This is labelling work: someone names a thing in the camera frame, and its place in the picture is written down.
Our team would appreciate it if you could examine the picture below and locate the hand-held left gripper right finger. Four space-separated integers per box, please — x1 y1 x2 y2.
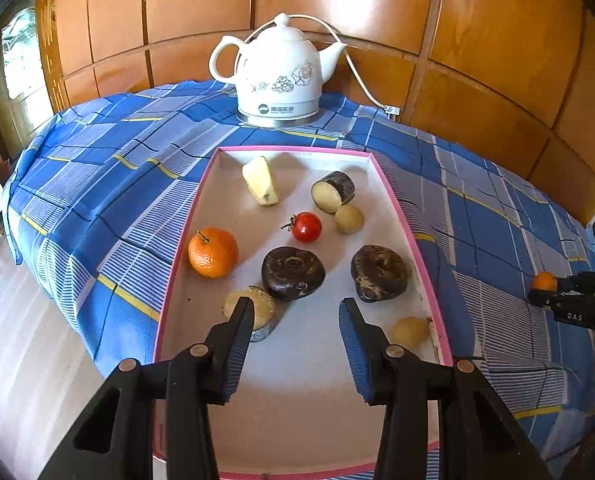
339 297 553 480

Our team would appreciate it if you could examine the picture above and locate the rooty dark water chestnut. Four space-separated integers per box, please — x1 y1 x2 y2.
351 245 409 303

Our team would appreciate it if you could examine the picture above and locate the blue plaid tablecloth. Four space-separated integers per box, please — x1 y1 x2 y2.
4 78 595 480

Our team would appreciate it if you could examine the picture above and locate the red cherry tomato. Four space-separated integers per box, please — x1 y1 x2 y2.
281 211 323 243

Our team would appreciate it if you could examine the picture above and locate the halved dark water chestnut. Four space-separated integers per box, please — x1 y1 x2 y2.
221 286 278 343
311 171 355 213

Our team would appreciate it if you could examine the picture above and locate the small tan longan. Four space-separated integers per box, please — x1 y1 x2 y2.
391 316 431 350
334 204 365 235

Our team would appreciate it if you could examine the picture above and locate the white floral electric kettle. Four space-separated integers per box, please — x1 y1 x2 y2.
208 12 349 126

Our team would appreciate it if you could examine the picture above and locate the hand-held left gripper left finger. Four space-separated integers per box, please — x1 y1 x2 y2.
37 296 255 480

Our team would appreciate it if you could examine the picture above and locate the wooden panelled wardrobe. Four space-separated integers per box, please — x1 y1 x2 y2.
37 0 595 226

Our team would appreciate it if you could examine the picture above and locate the wooden door with glass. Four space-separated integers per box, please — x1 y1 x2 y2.
0 0 65 161

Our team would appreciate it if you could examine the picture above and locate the white power cord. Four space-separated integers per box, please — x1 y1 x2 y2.
247 15 401 116

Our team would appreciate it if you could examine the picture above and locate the pale yellow potato chunk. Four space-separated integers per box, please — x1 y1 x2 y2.
241 156 280 207

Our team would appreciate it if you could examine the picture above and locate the smooth dark water chestnut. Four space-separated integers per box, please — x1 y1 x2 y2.
261 246 327 302

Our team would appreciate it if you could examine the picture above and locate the pink cardboard tray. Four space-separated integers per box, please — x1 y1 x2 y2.
152 145 454 480

